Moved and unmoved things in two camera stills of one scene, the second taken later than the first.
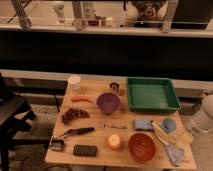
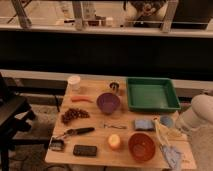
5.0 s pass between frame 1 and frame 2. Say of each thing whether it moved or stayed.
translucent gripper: moved
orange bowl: stayed
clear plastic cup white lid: stayed
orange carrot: stayed
